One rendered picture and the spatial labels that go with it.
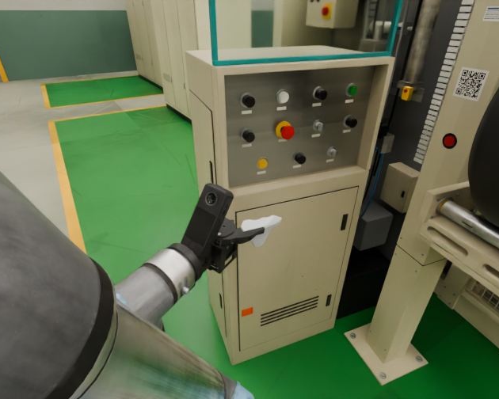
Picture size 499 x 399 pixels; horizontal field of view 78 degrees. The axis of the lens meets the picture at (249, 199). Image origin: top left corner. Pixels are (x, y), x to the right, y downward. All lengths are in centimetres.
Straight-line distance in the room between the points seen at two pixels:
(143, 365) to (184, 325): 150
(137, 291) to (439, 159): 94
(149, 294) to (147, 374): 20
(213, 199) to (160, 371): 28
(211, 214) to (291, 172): 61
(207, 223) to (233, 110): 47
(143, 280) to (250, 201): 59
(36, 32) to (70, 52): 74
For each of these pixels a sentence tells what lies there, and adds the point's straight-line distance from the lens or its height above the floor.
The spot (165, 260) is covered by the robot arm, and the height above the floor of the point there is 108.
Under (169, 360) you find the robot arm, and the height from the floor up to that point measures 115.
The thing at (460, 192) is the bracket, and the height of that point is 93.
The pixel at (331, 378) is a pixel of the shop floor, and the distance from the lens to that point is 161.
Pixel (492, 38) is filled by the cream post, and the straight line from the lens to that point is 103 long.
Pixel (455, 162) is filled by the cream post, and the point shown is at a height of 101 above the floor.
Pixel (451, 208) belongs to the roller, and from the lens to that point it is 103.
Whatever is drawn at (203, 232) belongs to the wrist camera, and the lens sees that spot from 49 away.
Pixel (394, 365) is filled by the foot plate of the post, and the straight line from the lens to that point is 172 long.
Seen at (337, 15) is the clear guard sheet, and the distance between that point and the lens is 97.
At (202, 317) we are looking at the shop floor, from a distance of 176.
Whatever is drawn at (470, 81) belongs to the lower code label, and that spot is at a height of 123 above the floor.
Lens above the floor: 139
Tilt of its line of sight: 32 degrees down
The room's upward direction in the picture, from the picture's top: straight up
